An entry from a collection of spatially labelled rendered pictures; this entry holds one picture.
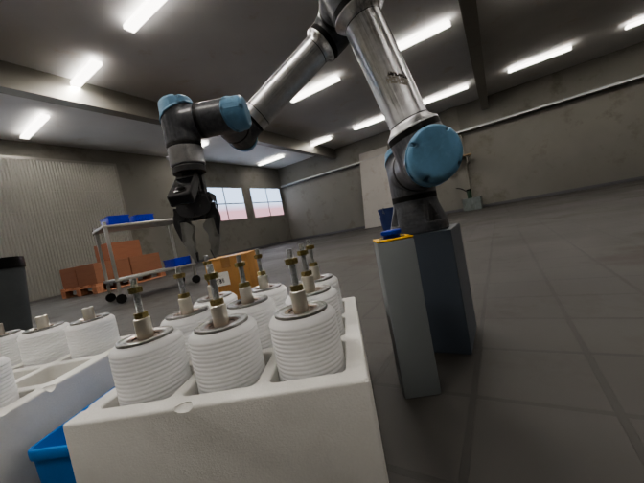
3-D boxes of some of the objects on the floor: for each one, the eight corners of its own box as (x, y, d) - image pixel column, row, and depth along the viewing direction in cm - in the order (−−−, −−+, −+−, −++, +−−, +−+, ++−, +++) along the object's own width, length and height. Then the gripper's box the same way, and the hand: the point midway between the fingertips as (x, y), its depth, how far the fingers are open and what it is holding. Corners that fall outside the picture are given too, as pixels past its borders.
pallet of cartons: (142, 279, 634) (134, 241, 630) (173, 274, 576) (164, 233, 573) (57, 299, 508) (45, 253, 504) (85, 296, 451) (73, 244, 447)
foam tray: (218, 388, 77) (204, 321, 76) (368, 365, 74) (355, 295, 73) (93, 559, 38) (60, 425, 37) (397, 525, 35) (369, 379, 34)
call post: (398, 379, 65) (373, 241, 63) (430, 375, 64) (405, 235, 63) (405, 400, 58) (377, 243, 56) (442, 394, 57) (413, 237, 56)
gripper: (218, 169, 73) (236, 253, 74) (172, 176, 72) (191, 262, 73) (209, 160, 64) (229, 256, 65) (156, 168, 63) (178, 265, 64)
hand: (204, 254), depth 66 cm, fingers open, 3 cm apart
